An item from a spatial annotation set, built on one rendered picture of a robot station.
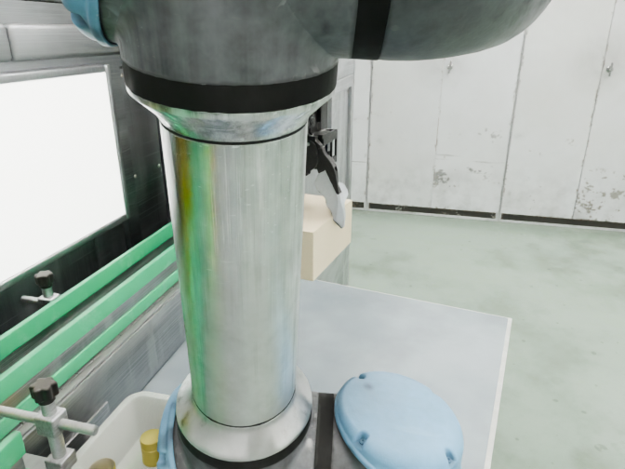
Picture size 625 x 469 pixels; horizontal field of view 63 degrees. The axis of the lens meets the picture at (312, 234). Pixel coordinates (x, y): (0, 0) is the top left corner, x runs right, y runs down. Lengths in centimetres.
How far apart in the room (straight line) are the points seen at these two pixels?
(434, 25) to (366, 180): 396
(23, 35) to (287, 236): 79
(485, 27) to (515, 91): 378
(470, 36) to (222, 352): 25
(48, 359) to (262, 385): 51
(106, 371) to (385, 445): 59
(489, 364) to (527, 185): 312
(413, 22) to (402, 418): 34
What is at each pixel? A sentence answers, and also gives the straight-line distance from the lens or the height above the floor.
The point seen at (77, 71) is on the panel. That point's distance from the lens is 111.
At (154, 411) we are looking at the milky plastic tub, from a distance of 90.
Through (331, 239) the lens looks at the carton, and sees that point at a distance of 78.
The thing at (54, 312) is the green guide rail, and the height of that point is 95.
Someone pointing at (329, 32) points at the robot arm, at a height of 138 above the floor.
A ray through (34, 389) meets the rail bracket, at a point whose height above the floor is 101.
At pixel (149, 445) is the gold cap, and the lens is 85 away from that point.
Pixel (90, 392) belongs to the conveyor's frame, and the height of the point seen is 85.
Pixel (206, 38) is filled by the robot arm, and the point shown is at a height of 138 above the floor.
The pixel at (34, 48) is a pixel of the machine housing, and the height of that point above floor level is 135.
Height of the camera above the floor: 138
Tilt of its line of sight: 22 degrees down
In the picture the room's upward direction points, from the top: straight up
